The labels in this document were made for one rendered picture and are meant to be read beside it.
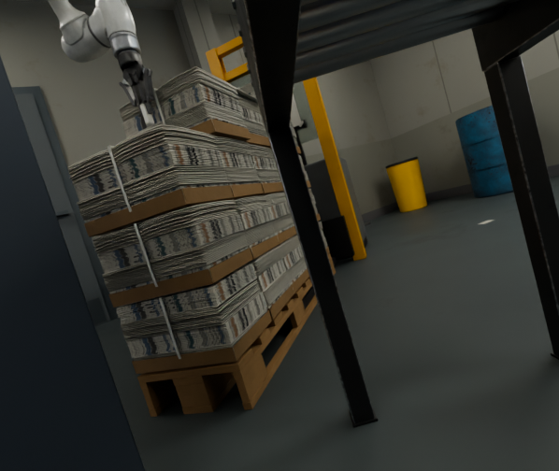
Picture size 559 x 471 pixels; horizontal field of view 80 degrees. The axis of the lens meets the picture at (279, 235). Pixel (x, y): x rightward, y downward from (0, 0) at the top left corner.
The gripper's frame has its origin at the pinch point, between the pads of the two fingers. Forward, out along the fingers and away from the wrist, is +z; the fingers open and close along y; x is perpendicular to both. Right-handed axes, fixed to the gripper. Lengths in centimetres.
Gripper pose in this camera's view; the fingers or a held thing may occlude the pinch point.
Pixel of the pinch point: (147, 114)
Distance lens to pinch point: 130.2
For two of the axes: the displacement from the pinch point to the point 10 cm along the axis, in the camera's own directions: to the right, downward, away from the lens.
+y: -9.0, 2.5, 3.5
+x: -3.2, 1.6, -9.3
